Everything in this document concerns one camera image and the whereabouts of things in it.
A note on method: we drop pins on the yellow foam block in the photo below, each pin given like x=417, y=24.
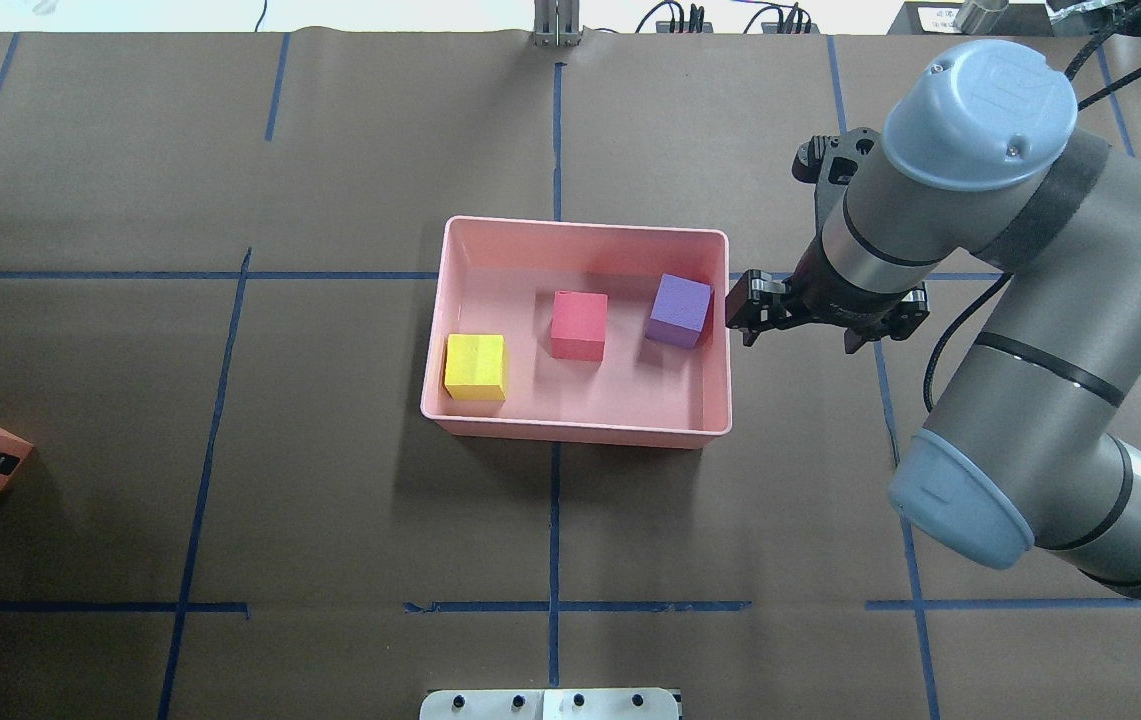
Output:
x=476, y=367

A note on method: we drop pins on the silver metal cylinder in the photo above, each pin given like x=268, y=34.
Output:
x=978, y=17

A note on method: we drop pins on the pink plastic bin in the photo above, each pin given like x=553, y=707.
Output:
x=498, y=276

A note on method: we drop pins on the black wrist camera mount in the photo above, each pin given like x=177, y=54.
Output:
x=829, y=163

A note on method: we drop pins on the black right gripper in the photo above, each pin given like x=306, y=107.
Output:
x=814, y=291

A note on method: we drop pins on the white camera pole mount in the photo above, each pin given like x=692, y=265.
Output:
x=553, y=703

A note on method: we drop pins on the purple foam block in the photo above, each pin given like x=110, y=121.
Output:
x=679, y=312

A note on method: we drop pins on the aluminium frame post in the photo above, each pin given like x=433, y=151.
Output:
x=556, y=23

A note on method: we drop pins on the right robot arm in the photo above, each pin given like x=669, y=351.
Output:
x=984, y=154

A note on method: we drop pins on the red foam block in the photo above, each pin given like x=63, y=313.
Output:
x=578, y=327

